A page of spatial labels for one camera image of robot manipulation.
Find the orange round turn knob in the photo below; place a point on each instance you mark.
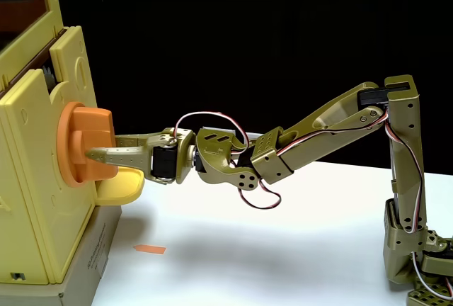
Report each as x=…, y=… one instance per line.
x=93, y=132

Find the yellow toy vending machine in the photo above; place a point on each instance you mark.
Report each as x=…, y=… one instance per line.
x=32, y=178

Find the grey cardboard box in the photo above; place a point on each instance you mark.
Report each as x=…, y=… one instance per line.
x=85, y=270

